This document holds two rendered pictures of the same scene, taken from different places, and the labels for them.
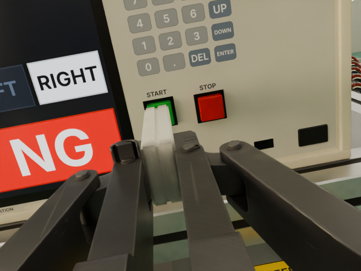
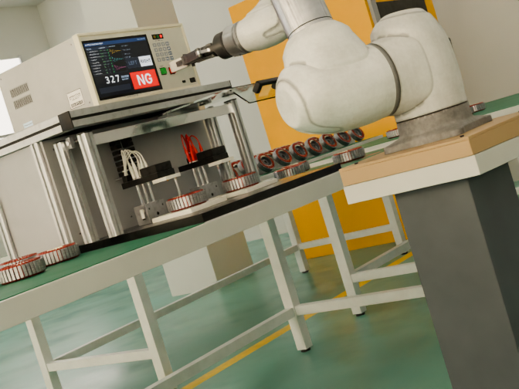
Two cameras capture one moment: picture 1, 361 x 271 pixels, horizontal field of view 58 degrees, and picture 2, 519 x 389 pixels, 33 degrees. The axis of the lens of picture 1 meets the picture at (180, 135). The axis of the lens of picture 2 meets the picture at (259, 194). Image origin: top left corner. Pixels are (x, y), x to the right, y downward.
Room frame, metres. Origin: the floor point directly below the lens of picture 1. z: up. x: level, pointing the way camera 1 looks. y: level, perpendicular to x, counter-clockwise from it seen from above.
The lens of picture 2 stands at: (-1.56, 1.93, 0.87)
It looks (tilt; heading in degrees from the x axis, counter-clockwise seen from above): 3 degrees down; 310
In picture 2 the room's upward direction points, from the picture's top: 17 degrees counter-clockwise
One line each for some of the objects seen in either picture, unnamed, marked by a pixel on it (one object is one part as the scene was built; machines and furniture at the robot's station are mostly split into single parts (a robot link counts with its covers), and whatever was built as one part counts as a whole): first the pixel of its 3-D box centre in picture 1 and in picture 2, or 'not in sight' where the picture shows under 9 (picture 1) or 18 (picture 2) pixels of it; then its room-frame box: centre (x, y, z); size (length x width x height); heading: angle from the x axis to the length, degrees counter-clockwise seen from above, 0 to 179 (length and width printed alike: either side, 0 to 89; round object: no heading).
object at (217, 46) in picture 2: not in sight; (218, 47); (0.01, 0.01, 1.18); 0.09 x 0.08 x 0.07; 1
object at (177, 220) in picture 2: not in sight; (215, 206); (0.12, 0.09, 0.76); 0.64 x 0.47 x 0.02; 91
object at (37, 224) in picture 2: not in sight; (28, 208); (0.50, 0.42, 0.91); 0.28 x 0.03 x 0.32; 1
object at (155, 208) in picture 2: not in sight; (150, 211); (0.25, 0.22, 0.80); 0.07 x 0.05 x 0.06; 91
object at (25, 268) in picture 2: not in sight; (21, 270); (0.19, 0.73, 0.77); 0.11 x 0.11 x 0.04
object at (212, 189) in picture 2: not in sight; (205, 193); (0.25, -0.03, 0.80); 0.07 x 0.05 x 0.06; 91
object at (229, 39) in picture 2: not in sight; (238, 39); (-0.06, 0.01, 1.18); 0.09 x 0.06 x 0.09; 91
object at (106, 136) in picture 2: not in sight; (166, 123); (0.21, 0.10, 1.03); 0.62 x 0.01 x 0.03; 91
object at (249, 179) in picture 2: not in sight; (240, 182); (0.11, -0.03, 0.80); 0.11 x 0.11 x 0.04
